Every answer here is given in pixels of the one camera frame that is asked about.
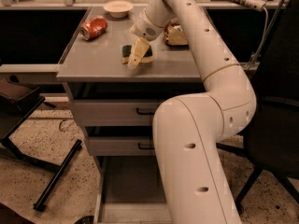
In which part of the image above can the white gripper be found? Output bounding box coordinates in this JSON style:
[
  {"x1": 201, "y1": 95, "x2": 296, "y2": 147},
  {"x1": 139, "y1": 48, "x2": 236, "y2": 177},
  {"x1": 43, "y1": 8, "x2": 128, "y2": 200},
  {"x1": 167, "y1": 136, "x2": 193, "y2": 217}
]
[{"x1": 127, "y1": 11, "x2": 163, "y2": 70}]

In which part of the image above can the green and yellow sponge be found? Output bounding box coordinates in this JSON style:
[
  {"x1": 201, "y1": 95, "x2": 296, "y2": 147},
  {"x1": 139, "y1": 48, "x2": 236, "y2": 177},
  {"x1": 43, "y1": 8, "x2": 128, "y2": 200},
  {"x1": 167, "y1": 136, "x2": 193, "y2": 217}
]
[{"x1": 121, "y1": 45, "x2": 153, "y2": 63}]

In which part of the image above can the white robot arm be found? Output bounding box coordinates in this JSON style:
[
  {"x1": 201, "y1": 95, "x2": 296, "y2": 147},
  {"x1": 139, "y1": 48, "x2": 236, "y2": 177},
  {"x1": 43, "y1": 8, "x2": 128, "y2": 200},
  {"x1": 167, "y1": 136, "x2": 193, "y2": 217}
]
[{"x1": 129, "y1": 0, "x2": 256, "y2": 224}]

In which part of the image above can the grey drawer cabinet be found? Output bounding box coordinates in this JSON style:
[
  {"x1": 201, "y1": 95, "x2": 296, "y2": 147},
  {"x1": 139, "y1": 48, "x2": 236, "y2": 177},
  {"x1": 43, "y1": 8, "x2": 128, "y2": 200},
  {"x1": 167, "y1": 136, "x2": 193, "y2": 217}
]
[{"x1": 55, "y1": 6, "x2": 219, "y2": 224}]

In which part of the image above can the top grey drawer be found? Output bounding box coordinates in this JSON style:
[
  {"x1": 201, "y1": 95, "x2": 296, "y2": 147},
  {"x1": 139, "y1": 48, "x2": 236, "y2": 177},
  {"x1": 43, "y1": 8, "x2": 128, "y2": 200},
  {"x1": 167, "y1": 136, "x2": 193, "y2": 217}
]
[{"x1": 69, "y1": 99, "x2": 160, "y2": 127}]

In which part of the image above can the grey drawer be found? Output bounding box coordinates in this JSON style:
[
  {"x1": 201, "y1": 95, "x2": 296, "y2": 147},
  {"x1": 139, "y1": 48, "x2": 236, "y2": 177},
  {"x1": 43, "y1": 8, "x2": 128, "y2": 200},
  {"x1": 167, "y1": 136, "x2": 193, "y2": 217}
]
[
  {"x1": 93, "y1": 156, "x2": 172, "y2": 224},
  {"x1": 69, "y1": 99, "x2": 160, "y2": 127},
  {"x1": 85, "y1": 137, "x2": 155, "y2": 156}
]

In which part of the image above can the middle grey drawer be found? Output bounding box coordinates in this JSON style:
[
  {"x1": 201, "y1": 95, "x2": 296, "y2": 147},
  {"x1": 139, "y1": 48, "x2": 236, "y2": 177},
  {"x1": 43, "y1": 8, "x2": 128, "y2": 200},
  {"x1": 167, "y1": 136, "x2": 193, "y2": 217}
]
[{"x1": 85, "y1": 137, "x2": 155, "y2": 156}]

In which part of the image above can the bottom grey drawer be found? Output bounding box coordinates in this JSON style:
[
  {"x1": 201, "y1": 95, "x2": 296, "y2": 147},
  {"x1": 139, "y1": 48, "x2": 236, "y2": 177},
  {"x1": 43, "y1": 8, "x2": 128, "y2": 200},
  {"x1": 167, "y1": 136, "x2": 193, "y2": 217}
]
[{"x1": 93, "y1": 156, "x2": 172, "y2": 224}]

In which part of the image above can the brown chip bag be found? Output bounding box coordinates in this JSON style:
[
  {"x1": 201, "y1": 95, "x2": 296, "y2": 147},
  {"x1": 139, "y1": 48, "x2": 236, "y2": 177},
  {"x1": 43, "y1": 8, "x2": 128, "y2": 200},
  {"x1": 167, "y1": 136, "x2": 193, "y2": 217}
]
[{"x1": 164, "y1": 19, "x2": 188, "y2": 46}]

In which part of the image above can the white bowl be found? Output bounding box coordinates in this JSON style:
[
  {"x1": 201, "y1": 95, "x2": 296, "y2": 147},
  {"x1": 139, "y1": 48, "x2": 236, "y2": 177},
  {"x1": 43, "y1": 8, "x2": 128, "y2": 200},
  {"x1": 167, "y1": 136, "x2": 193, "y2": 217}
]
[{"x1": 104, "y1": 0, "x2": 134, "y2": 19}]

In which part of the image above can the crushed red soda can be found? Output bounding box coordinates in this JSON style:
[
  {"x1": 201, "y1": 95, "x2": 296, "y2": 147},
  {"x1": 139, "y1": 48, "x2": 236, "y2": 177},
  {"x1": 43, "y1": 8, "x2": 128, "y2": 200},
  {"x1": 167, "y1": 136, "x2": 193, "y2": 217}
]
[{"x1": 80, "y1": 16, "x2": 107, "y2": 41}]

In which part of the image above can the black stand with seat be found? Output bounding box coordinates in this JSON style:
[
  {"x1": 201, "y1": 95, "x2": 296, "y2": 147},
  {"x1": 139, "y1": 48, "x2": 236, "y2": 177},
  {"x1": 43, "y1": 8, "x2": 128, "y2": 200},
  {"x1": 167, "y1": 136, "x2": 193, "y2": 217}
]
[{"x1": 0, "y1": 75, "x2": 83, "y2": 213}]

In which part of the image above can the black office chair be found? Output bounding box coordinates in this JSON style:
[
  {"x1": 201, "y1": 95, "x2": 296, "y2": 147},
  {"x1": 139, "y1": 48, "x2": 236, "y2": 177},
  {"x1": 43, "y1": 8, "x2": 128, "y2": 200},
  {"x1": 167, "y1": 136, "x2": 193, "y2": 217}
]
[{"x1": 217, "y1": 0, "x2": 299, "y2": 212}]

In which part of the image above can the white cable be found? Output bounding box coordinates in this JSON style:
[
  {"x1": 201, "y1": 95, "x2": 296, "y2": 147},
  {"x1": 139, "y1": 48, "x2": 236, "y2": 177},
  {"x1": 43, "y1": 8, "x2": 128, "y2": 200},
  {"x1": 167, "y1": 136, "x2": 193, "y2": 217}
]
[{"x1": 246, "y1": 7, "x2": 269, "y2": 70}]

